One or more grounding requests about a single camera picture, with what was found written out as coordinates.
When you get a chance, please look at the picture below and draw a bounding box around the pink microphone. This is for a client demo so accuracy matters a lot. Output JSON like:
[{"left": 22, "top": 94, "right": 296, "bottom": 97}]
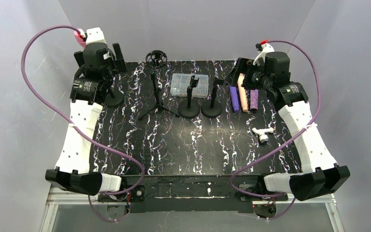
[{"left": 74, "top": 29, "right": 87, "bottom": 48}]

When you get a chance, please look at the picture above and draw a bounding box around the black tripod microphone stand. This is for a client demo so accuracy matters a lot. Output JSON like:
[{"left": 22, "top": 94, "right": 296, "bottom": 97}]
[{"left": 138, "top": 50, "right": 180, "bottom": 120}]

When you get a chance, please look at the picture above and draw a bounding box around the purple microphone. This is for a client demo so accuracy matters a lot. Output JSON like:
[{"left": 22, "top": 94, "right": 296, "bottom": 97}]
[{"left": 228, "top": 86, "right": 240, "bottom": 113}]

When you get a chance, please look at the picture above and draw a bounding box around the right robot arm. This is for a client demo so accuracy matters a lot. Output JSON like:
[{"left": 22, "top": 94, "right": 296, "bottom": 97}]
[{"left": 227, "top": 52, "right": 350, "bottom": 201}]

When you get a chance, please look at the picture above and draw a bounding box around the black round-base stand for beige microphone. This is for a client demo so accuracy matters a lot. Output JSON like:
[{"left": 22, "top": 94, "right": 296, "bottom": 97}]
[{"left": 178, "top": 75, "right": 200, "bottom": 119}]

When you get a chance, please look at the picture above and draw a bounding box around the black stand for purple microphone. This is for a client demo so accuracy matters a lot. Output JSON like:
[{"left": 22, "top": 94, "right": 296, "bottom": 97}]
[{"left": 201, "top": 78, "right": 225, "bottom": 118}]

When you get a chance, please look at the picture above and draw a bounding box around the grey-headed glitter microphone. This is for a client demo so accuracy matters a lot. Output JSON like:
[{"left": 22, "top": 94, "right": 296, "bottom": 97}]
[{"left": 249, "top": 89, "right": 259, "bottom": 112}]

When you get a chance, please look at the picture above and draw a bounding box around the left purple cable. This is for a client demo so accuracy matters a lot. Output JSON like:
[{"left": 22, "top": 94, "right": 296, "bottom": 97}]
[{"left": 21, "top": 25, "right": 145, "bottom": 223}]

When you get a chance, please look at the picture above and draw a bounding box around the purple cable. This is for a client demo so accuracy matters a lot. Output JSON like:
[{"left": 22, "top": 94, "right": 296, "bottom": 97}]
[
  {"left": 229, "top": 40, "right": 321, "bottom": 221},
  {"left": 21, "top": 25, "right": 145, "bottom": 223}
]

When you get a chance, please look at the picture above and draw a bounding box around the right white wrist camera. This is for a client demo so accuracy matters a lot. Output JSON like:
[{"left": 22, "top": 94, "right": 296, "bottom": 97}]
[{"left": 253, "top": 40, "right": 274, "bottom": 66}]

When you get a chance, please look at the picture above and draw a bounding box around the beige microphone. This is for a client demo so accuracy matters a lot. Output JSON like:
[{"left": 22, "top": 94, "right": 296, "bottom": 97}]
[{"left": 237, "top": 73, "right": 248, "bottom": 112}]

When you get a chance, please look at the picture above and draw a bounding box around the black round-base stand for pink microphone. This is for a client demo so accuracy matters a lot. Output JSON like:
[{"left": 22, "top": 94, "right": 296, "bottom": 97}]
[{"left": 104, "top": 88, "right": 124, "bottom": 107}]

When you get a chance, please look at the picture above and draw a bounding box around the small white plastic faucet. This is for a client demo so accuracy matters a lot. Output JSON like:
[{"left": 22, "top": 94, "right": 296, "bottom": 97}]
[{"left": 251, "top": 128, "right": 275, "bottom": 143}]

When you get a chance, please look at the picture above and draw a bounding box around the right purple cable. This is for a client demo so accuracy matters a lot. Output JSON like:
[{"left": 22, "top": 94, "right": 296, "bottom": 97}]
[{"left": 229, "top": 40, "right": 321, "bottom": 221}]

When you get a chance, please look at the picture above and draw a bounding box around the clear plastic screw box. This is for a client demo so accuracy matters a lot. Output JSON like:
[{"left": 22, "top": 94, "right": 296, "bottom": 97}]
[{"left": 170, "top": 73, "right": 209, "bottom": 98}]

